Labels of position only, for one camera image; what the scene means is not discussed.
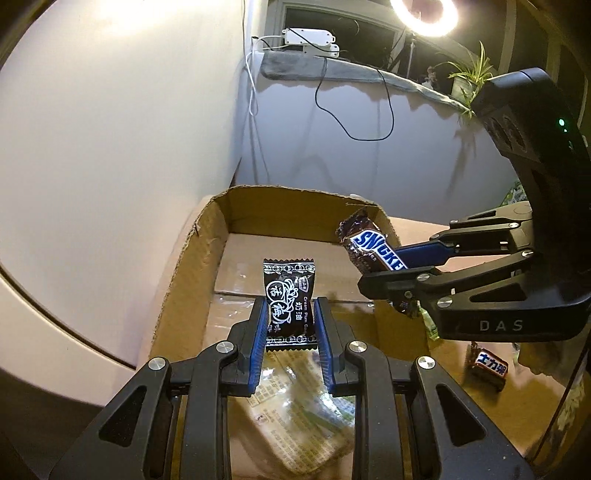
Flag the grey windowsill cloth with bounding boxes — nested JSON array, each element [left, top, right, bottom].
[[261, 50, 474, 116]]

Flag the white power strip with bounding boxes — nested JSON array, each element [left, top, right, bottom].
[[283, 28, 335, 48]]

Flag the small chocolate bar packet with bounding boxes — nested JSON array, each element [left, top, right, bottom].
[[468, 342, 509, 393]]

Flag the white cable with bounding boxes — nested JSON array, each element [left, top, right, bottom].
[[247, 34, 287, 185]]

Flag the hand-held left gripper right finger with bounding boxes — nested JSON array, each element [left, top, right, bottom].
[[314, 296, 536, 480]]

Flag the black cable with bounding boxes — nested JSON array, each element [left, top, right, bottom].
[[315, 58, 395, 141]]

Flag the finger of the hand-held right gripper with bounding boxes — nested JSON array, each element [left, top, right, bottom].
[[394, 203, 539, 271], [358, 249, 537, 309]]

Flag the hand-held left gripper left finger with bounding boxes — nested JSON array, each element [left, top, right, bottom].
[[48, 298, 271, 480]]

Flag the ring light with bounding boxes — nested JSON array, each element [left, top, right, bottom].
[[390, 0, 459, 77]]

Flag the cardboard box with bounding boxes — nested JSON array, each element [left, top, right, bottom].
[[148, 185, 432, 480]]

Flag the potted spider plant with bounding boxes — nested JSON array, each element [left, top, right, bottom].
[[436, 41, 499, 121]]

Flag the black candy packet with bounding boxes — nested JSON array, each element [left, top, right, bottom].
[[263, 258, 319, 352]]

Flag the green candy packet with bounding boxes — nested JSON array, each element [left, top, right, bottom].
[[418, 305, 439, 342]]

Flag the dark window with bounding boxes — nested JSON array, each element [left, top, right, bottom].
[[277, 0, 462, 79]]

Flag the green patterned packet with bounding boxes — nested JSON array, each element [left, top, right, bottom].
[[501, 180, 528, 207]]

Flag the brown chocolate bar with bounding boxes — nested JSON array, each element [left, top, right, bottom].
[[335, 208, 419, 319]]

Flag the clear wrapped pastry package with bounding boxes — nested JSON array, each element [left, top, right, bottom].
[[245, 355, 358, 476]]

